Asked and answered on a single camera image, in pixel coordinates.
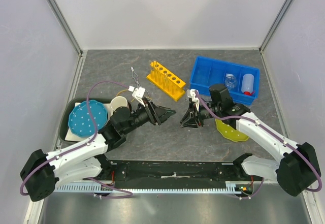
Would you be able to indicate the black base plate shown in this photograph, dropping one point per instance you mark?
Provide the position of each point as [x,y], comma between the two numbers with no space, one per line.
[172,174]

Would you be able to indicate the plastic wash bottle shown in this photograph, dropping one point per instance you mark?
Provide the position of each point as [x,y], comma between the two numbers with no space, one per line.
[247,84]

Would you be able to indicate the green dotted plate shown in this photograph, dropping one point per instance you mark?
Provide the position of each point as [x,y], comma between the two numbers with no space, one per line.
[229,133]

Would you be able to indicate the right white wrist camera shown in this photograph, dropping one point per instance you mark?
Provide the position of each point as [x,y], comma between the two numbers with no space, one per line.
[191,94]

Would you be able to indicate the dark green tray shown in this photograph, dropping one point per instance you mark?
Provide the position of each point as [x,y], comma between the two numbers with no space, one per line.
[64,133]

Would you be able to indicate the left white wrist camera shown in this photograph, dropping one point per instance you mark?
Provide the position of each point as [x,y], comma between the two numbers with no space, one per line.
[137,93]

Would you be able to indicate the blue plastic bin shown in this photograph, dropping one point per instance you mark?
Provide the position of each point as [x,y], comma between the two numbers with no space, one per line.
[208,71]

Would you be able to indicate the blue dotted plate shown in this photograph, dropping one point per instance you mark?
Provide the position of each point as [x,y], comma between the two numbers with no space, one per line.
[80,122]

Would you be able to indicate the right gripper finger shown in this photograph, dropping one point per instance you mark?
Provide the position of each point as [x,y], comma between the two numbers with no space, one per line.
[184,122]
[194,114]

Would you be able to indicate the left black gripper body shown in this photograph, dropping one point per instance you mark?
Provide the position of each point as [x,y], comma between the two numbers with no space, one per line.
[150,112]

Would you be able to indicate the slotted cable duct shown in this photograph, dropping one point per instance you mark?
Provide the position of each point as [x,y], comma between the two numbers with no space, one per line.
[91,187]

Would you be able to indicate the clear glass beaker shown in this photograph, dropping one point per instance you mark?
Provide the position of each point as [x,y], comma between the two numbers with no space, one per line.
[230,81]

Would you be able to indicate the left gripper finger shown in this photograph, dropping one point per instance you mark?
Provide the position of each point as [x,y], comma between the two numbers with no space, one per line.
[162,117]
[160,109]

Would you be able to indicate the white cup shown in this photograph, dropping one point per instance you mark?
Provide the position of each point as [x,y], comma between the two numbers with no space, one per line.
[117,102]

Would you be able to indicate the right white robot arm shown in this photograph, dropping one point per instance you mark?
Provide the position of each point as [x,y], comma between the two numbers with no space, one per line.
[294,166]

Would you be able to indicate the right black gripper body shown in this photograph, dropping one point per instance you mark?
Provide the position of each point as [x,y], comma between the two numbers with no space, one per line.
[204,114]

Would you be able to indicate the yellow test tube rack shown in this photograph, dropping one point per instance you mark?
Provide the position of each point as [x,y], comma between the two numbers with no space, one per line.
[161,86]

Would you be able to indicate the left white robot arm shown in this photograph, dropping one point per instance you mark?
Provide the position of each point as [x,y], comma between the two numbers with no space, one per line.
[44,172]

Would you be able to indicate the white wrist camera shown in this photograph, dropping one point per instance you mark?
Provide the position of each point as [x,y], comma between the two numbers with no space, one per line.
[137,93]
[191,94]

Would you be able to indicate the metal crucible tongs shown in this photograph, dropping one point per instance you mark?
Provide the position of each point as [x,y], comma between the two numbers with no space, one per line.
[136,79]

